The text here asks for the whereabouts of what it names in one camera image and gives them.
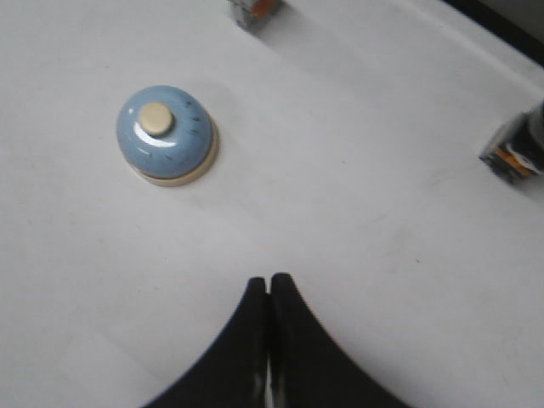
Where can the blue desk call bell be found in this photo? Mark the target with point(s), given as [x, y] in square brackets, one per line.
[167, 136]

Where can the black selector knob switch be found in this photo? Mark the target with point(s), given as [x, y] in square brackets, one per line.
[515, 152]

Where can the green white push button switch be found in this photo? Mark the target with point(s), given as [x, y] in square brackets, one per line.
[249, 13]

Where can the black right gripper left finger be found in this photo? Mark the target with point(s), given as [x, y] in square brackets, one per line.
[233, 370]

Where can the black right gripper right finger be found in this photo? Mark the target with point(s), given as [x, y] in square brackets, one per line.
[308, 369]

